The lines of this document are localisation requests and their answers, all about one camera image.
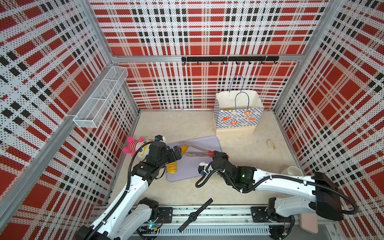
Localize white cup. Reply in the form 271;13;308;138
281;166;304;177

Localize blue checkered paper bag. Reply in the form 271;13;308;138
214;75;265;136

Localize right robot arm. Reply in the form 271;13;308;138
196;151;359;221

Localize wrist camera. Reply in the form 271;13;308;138
198;162;211;176
155;135;166;143

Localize lilac tray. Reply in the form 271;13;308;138
166;136;222;182

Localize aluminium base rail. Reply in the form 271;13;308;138
86;204;331;240

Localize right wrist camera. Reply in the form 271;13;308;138
198;162;211;176

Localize pink smartphone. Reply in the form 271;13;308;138
299;214;319;234

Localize pink striped plush toy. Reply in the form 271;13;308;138
123;137;150;160

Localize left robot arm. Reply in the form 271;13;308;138
75;141;183;240

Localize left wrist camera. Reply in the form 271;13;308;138
155;135;166;143

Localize white wire mesh basket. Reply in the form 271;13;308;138
74;66;128;129

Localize black hook rail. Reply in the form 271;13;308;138
181;56;280;63

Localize black wristwatch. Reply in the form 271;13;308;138
178;198;213;233

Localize ridged fake bread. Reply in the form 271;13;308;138
166;146;189;175

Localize red handled metal tongs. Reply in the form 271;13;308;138
180;143;230;160

